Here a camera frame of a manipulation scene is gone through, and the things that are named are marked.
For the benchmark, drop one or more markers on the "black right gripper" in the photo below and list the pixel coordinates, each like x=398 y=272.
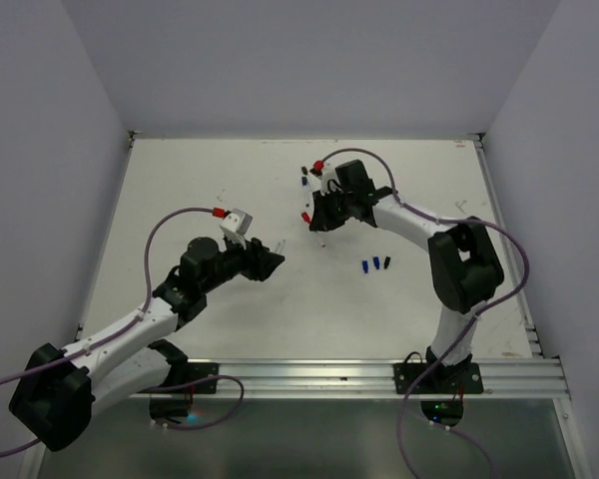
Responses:
x=322 y=220

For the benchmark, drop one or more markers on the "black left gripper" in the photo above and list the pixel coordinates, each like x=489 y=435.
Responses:
x=258 y=259

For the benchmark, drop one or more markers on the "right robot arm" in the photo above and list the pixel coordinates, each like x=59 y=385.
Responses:
x=465 y=268

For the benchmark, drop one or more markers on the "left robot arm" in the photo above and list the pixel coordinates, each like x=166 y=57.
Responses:
x=66 y=387

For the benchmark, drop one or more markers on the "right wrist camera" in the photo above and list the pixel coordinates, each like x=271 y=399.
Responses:
x=329 y=182

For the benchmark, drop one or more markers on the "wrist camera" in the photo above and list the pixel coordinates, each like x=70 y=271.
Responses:
x=329 y=182
x=235 y=226

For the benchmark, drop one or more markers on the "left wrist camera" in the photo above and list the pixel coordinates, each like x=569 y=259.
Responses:
x=235 y=226

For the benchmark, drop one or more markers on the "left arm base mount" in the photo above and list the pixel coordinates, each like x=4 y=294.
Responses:
x=171 y=401

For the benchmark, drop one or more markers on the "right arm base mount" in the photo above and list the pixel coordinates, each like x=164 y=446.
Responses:
x=456 y=381

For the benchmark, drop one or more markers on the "aluminium front rail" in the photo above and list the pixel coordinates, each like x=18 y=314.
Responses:
x=325 y=379

